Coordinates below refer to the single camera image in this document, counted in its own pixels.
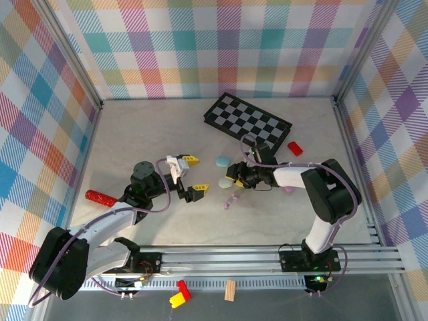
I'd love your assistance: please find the red glitter tube grey cap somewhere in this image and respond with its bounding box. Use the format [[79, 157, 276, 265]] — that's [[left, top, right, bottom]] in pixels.
[[86, 189, 118, 207]]

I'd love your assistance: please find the black grey chessboard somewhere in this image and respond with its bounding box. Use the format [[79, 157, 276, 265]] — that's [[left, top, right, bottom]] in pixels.
[[203, 92, 294, 157]]

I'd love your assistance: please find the red toy brick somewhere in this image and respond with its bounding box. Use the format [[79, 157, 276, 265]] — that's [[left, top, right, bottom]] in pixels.
[[177, 280, 192, 300]]

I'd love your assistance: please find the yellow toy brick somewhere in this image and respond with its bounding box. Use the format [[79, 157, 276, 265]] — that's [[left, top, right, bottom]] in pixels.
[[169, 292, 187, 308]]

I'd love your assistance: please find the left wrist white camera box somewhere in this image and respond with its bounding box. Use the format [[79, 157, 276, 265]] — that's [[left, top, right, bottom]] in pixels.
[[166, 154, 189, 181]]

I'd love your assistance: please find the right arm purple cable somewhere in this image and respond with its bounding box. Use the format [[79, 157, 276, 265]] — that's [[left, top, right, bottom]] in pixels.
[[240, 134, 357, 297]]

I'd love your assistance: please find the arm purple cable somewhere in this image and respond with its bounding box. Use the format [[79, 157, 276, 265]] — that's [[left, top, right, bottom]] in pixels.
[[28, 158, 173, 308], [240, 134, 357, 297]]

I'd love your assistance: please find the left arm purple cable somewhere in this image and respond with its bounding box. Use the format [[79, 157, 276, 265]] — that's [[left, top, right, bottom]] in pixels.
[[28, 158, 173, 308]]

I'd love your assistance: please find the aluminium side rail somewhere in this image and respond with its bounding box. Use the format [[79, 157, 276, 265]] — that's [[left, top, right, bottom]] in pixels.
[[60, 103, 104, 250], [332, 98, 385, 248]]

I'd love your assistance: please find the long aluminium base rail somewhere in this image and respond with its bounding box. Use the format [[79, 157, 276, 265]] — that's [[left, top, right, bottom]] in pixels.
[[36, 245, 407, 277]]

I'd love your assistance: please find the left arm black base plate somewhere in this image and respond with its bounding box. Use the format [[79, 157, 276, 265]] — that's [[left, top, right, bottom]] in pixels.
[[102, 252, 163, 275]]

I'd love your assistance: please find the grey slotted cable duct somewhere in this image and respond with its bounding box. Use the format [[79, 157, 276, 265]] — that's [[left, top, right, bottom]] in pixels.
[[80, 279, 307, 292]]

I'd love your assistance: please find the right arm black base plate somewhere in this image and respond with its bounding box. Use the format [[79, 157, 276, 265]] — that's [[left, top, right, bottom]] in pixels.
[[279, 250, 342, 272]]

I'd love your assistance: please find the aluminium frame post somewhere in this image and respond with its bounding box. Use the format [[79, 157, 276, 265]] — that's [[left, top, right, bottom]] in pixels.
[[332, 0, 401, 104], [31, 0, 104, 111]]

